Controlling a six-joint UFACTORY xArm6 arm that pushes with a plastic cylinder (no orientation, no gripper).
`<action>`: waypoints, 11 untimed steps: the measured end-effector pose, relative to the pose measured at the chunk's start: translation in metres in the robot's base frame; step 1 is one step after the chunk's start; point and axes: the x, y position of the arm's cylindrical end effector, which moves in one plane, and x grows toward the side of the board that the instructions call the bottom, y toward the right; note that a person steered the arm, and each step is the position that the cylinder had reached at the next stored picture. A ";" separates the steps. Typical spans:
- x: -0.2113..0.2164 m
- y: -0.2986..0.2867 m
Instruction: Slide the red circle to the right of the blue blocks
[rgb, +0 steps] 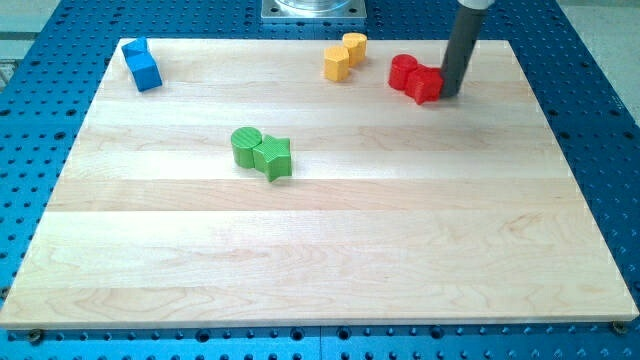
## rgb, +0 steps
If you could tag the yellow cylinder block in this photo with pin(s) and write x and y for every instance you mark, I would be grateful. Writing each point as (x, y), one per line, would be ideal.
(356, 44)

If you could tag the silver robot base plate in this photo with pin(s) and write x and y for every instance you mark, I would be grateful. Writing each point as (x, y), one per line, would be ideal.
(312, 9)

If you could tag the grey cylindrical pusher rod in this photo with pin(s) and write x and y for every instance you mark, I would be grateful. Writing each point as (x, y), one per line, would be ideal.
(465, 31)

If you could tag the blue triangle block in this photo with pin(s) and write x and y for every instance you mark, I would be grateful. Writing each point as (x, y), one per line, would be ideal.
(135, 47)

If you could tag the red star block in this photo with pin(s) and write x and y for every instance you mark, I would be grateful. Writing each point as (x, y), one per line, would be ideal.
(424, 84)

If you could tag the green cylinder block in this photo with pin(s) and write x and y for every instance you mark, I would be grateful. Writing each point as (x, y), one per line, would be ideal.
(243, 141)

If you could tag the light wooden board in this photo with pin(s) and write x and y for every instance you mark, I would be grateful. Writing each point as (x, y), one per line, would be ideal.
(457, 211)

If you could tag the blue cube block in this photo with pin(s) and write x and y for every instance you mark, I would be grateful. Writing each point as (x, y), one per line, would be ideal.
(145, 71)

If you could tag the yellow hexagon block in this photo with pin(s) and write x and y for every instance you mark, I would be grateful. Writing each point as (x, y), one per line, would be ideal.
(336, 63)

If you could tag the green star block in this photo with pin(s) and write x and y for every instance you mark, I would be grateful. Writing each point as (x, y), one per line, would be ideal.
(272, 157)

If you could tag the red cylinder block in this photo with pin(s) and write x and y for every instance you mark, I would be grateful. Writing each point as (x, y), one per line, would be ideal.
(401, 66)

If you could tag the blue perforated metal table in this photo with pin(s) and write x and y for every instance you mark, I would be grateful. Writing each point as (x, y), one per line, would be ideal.
(44, 104)

